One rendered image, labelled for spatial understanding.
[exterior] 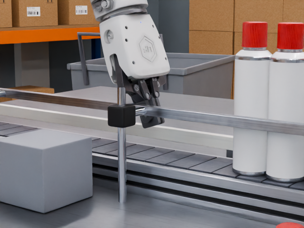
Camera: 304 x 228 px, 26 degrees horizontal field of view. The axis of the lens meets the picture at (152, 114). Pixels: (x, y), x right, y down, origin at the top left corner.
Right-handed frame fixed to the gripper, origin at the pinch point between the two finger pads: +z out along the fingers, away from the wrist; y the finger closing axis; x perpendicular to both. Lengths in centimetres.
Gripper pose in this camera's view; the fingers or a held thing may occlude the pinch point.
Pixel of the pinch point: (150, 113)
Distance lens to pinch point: 100.6
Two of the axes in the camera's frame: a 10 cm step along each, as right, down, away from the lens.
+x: -7.6, 2.4, 6.0
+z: 2.7, 9.6, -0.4
